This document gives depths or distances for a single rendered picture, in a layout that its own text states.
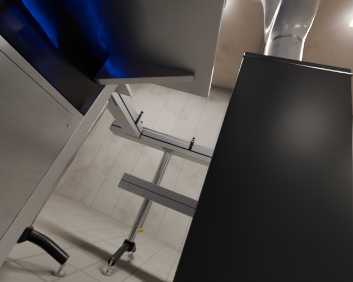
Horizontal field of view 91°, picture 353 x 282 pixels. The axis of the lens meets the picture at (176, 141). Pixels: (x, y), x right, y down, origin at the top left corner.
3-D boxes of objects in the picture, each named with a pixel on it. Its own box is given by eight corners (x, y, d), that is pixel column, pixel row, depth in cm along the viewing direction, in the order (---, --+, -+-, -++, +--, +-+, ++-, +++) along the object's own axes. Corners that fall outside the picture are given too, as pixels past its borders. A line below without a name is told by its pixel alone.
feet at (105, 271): (97, 271, 92) (110, 243, 97) (127, 253, 137) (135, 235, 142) (110, 278, 90) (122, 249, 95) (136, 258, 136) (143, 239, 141)
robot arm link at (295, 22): (291, 69, 66) (297, 30, 75) (325, 18, 49) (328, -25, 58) (259, 62, 68) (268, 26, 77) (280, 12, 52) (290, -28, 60)
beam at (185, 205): (116, 186, 131) (124, 172, 135) (120, 188, 138) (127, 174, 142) (357, 285, 99) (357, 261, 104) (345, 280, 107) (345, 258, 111)
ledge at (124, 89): (97, 72, 82) (99, 69, 83) (108, 90, 94) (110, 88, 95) (122, 79, 79) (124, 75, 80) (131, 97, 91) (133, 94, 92)
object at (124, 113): (103, 76, 80) (119, 53, 86) (75, 69, 83) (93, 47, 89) (140, 138, 142) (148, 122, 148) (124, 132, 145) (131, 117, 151)
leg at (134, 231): (117, 249, 113) (162, 147, 141) (122, 247, 122) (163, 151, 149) (129, 255, 112) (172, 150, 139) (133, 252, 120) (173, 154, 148)
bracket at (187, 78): (93, 78, 62) (111, 53, 67) (97, 83, 65) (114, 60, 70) (181, 102, 56) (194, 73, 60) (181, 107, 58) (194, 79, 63)
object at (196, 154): (107, 127, 148) (116, 113, 154) (115, 135, 162) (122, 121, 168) (361, 212, 111) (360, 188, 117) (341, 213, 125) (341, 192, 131)
